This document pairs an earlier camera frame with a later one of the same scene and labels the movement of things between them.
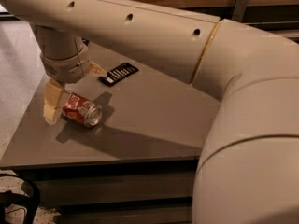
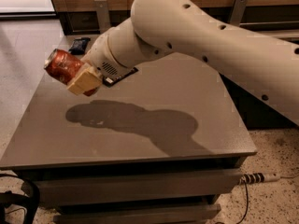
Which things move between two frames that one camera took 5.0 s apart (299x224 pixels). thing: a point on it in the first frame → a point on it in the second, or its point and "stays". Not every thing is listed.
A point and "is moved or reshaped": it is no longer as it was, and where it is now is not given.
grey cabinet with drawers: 136,165 stays
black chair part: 30,203 stays
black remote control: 118,74 stays
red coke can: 84,112 is moved or reshaped
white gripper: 65,69 → 99,57
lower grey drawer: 141,214 stays
